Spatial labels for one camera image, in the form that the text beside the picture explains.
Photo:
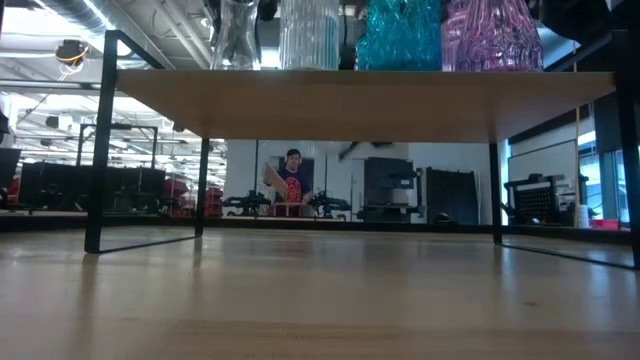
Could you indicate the red bin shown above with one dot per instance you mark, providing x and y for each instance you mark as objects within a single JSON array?
[{"x": 605, "y": 224}]

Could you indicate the black cabinet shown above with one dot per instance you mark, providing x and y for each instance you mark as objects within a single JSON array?
[{"x": 387, "y": 175}]

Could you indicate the red toolbox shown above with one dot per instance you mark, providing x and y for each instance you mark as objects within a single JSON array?
[
  {"x": 175, "y": 192},
  {"x": 214, "y": 200}
]

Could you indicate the white cup stack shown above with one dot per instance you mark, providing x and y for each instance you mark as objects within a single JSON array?
[{"x": 583, "y": 216}]

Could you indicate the whiteboard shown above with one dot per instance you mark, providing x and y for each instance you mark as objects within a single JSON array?
[{"x": 545, "y": 160}]

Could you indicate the person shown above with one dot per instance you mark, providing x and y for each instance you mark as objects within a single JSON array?
[{"x": 295, "y": 185}]

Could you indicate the background black robot arm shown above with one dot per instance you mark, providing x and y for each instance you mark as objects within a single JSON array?
[
  {"x": 330, "y": 205},
  {"x": 247, "y": 204}
]

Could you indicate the wooden board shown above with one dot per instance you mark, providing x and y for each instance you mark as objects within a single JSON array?
[{"x": 276, "y": 182}]

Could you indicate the black standing panel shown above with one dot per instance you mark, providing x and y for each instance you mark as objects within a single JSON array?
[{"x": 450, "y": 195}]

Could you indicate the black perforated cart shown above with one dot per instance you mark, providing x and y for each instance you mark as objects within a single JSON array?
[{"x": 537, "y": 202}]

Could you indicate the teal round glass vase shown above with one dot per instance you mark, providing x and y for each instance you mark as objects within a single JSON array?
[{"x": 400, "y": 40}]

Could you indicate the wooden shelf with black frame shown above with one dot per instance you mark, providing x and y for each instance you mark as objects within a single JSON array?
[{"x": 350, "y": 105}]

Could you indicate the black background workstation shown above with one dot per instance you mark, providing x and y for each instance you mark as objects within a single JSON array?
[{"x": 75, "y": 185}]

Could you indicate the clear smooth waisted glass vase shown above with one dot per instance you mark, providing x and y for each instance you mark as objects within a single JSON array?
[{"x": 235, "y": 40}]

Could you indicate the clear ribbed cylinder glass vase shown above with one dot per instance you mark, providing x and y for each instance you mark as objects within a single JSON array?
[{"x": 310, "y": 40}]

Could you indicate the pink ribbed glass vase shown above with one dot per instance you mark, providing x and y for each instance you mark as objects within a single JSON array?
[{"x": 492, "y": 40}]

